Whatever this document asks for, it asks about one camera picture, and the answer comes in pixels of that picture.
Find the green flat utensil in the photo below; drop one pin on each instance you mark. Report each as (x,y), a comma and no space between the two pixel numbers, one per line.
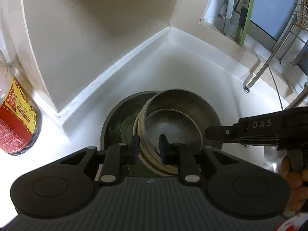
(245,14)

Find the metal dish rack leg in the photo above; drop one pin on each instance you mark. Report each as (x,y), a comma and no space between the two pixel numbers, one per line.
(269,57)

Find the grey metal utensil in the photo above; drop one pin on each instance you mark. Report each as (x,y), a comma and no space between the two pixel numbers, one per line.
(228,7)

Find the stainless steel sink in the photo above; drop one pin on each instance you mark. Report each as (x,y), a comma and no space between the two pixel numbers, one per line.
(274,160)

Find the deep stainless steel bowl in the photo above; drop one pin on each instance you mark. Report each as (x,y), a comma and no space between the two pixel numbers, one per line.
(175,130)

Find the red white patterned cloth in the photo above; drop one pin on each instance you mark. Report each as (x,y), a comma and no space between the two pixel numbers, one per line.
(296,222)

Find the green square plate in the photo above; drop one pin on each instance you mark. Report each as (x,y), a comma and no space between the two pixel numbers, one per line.
(126,131)

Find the beige plastic bowl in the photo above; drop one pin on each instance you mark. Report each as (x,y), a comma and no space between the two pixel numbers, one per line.
(144,154)

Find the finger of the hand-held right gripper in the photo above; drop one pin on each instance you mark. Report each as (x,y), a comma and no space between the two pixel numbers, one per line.
(221,132)
(252,142)

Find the wide stainless steel plate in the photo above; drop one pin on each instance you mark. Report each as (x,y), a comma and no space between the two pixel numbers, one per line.
(113,122)

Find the person's right hand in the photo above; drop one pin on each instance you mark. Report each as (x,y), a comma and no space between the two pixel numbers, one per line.
(294,180)

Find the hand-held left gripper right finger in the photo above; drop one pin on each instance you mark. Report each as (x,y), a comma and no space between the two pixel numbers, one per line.
(164,149)

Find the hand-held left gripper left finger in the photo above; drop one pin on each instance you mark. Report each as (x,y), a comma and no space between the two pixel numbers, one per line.
(135,148)

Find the window frame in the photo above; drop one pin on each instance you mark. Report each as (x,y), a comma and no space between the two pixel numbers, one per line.
(269,9)

